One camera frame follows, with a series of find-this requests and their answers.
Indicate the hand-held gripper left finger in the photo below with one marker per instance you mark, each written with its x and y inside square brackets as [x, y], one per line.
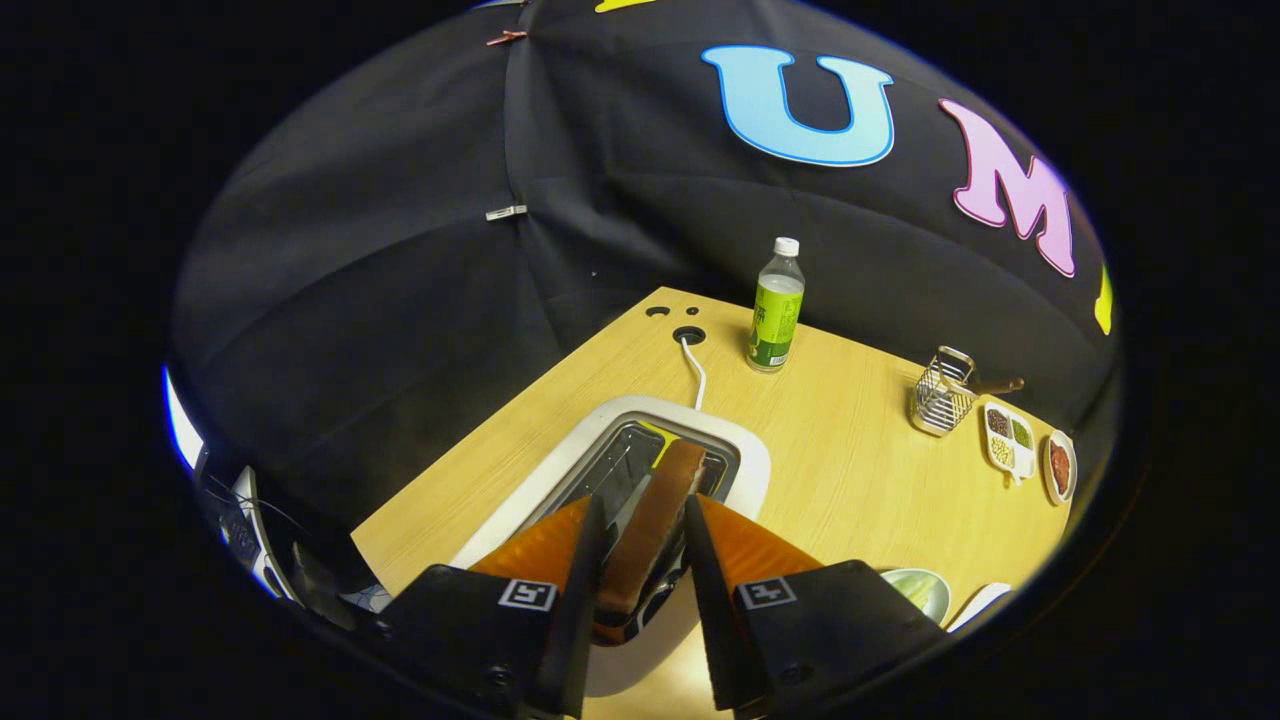
[578, 620]

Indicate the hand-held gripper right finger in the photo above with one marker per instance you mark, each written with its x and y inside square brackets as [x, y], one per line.
[715, 620]

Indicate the toasted bread slice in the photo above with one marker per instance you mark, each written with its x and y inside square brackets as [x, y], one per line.
[650, 525]

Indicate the white toaster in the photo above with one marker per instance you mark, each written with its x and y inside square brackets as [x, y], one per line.
[748, 465]

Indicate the pale green round plate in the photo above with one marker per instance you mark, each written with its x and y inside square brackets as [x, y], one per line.
[940, 600]

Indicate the white square plate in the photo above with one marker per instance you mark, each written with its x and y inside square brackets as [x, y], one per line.
[975, 605]

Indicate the green label water bottle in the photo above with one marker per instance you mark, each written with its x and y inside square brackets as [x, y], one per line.
[776, 310]

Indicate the white divided dish of beans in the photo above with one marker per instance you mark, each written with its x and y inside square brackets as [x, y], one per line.
[1010, 440]

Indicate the white edged dark object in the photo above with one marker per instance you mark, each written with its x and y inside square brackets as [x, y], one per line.
[245, 525]

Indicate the white oval plate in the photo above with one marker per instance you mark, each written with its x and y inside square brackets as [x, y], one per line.
[1047, 480]

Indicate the black backdrop cloth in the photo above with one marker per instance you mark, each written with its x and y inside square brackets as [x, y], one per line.
[400, 300]

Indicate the brown steak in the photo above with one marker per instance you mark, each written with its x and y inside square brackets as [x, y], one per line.
[1060, 467]

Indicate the silver cloth clip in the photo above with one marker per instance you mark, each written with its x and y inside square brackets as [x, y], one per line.
[505, 212]

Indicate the copper cloth clip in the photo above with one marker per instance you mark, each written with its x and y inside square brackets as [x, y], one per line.
[506, 37]

